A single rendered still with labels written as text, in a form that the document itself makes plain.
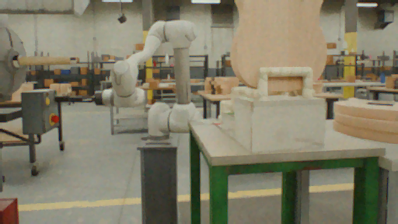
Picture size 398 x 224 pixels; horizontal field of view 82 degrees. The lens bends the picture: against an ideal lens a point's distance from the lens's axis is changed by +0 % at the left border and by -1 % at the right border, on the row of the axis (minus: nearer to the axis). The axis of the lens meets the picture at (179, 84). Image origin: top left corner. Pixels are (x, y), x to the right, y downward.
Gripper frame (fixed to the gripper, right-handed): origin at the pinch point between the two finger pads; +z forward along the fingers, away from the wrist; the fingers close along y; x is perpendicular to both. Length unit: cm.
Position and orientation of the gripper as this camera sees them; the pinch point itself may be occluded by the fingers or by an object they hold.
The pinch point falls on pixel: (63, 99)
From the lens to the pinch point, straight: 132.6
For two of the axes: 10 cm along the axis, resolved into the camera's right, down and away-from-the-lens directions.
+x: -0.1, -10.0, -0.5
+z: -10.0, 0.2, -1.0
